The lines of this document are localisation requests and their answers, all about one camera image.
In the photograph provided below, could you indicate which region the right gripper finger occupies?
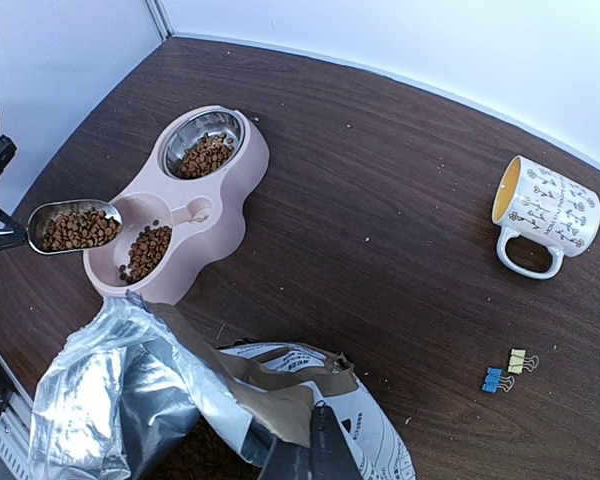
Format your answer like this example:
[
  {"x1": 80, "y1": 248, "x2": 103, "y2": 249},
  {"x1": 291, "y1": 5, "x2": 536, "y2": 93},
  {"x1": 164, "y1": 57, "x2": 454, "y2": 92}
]
[{"x1": 258, "y1": 402, "x2": 362, "y2": 480}]

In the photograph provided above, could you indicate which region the metal scoop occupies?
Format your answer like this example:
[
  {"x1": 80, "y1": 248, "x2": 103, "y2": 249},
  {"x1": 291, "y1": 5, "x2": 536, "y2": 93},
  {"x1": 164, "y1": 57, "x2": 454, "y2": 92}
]
[{"x1": 27, "y1": 199, "x2": 124, "y2": 255}]

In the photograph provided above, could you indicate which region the blue binder clip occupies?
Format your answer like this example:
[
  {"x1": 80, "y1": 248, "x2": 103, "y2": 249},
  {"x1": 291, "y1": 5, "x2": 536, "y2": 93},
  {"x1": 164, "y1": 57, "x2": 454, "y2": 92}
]
[{"x1": 481, "y1": 367, "x2": 515, "y2": 394}]

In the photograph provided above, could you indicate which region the pink double pet bowl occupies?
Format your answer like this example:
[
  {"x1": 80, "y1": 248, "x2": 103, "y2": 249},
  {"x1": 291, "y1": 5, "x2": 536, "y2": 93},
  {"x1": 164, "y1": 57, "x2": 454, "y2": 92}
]
[{"x1": 83, "y1": 105, "x2": 270, "y2": 305}]

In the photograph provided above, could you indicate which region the dog food bag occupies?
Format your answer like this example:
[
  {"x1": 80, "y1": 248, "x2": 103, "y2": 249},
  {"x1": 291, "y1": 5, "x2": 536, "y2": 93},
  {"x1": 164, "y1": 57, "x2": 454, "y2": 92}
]
[{"x1": 28, "y1": 293, "x2": 416, "y2": 479}]

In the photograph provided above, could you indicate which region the yellow binder clip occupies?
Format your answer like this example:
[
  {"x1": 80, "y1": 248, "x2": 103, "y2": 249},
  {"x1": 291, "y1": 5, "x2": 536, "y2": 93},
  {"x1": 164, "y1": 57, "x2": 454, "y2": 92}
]
[{"x1": 507, "y1": 349, "x2": 539, "y2": 375}]

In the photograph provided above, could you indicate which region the steel bowl insert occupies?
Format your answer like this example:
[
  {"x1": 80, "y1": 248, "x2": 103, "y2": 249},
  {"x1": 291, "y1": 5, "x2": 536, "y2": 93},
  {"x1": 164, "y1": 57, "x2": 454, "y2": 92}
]
[{"x1": 163, "y1": 110, "x2": 244, "y2": 180}]

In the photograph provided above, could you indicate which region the patterned ceramic mug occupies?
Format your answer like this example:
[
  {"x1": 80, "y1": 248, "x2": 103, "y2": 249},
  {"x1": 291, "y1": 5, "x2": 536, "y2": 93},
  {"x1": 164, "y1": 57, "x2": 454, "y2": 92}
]
[{"x1": 491, "y1": 155, "x2": 600, "y2": 280}]

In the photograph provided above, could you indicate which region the left aluminium frame post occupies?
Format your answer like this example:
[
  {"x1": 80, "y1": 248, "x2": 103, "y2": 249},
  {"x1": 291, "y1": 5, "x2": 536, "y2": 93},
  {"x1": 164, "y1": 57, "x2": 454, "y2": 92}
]
[{"x1": 144, "y1": 0, "x2": 174, "y2": 41}]

